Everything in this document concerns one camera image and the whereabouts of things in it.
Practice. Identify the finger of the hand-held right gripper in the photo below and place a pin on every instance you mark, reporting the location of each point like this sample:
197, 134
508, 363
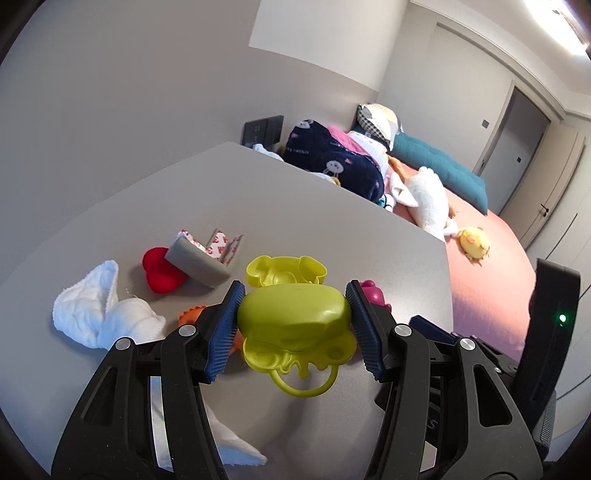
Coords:
501, 369
429, 328

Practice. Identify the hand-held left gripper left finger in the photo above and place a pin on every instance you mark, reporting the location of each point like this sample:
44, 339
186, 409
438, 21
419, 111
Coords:
226, 332

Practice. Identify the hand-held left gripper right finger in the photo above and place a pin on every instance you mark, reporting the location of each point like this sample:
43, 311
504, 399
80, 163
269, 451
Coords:
364, 332

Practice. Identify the green toy mould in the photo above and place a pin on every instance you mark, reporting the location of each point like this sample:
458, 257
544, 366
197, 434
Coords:
295, 318

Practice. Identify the magenta toy mould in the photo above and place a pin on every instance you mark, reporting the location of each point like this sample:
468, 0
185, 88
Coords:
374, 293

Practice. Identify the orange toy mould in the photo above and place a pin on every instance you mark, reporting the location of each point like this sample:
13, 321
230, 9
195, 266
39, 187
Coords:
189, 316

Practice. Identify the pink bed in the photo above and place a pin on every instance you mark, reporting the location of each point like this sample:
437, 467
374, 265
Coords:
489, 295

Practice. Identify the grey corner guard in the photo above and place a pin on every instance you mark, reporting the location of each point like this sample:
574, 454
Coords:
194, 261

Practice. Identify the red toy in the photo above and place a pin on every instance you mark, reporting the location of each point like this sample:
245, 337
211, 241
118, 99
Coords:
159, 272

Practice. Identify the yellow plush duck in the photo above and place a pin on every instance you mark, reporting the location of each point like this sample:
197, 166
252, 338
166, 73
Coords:
474, 242

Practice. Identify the white plush toy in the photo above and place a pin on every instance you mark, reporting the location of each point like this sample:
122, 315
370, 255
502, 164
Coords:
429, 203

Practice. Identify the white towel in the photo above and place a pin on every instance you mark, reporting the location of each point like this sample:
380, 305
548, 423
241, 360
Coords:
92, 304

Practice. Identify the teal cushion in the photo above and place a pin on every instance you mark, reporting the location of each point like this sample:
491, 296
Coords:
438, 168

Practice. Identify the beige wardrobe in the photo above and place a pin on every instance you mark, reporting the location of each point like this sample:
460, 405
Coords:
563, 184

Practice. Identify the navy printed blanket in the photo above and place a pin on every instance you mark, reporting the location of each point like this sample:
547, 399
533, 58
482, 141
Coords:
323, 159

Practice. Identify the pink cloth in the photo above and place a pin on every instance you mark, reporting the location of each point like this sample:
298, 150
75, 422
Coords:
351, 141

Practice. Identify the grey door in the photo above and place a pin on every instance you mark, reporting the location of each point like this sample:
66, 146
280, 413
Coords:
517, 138

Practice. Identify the checkered pillow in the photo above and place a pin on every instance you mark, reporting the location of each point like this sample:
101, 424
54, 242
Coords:
378, 122

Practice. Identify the black wall panel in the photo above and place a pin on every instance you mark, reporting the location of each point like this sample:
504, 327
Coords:
262, 130

